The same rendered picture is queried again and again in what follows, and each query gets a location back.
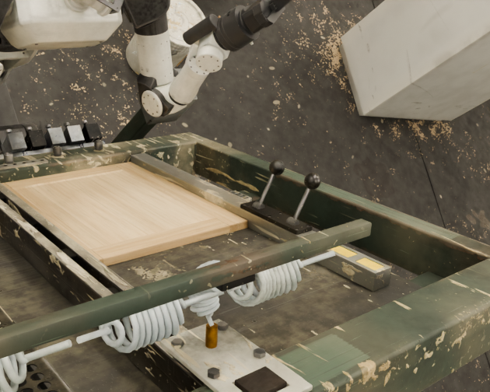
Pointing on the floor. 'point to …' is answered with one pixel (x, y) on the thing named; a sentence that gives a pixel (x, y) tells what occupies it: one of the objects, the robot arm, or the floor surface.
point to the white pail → (179, 11)
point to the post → (134, 129)
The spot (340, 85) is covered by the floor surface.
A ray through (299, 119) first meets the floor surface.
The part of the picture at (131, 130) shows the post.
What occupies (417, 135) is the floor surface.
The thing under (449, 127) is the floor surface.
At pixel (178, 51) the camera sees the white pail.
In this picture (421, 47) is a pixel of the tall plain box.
